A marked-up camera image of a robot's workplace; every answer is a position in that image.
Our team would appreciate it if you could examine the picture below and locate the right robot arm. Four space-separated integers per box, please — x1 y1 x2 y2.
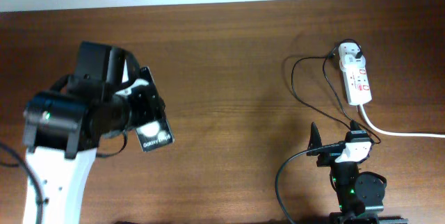
307 121 409 224

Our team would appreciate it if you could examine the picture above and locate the white power strip cord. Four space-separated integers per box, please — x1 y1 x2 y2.
357 104 445 139

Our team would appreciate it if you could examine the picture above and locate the black charging cable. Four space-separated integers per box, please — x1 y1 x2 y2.
290 38 382 145

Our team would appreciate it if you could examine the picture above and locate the white power strip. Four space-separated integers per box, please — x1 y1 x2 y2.
339 42 372 106

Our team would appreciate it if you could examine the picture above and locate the white USB charger plug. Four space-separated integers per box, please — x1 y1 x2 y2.
339 52 366 72

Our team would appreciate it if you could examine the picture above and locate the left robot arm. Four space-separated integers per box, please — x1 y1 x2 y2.
22 73 175 223

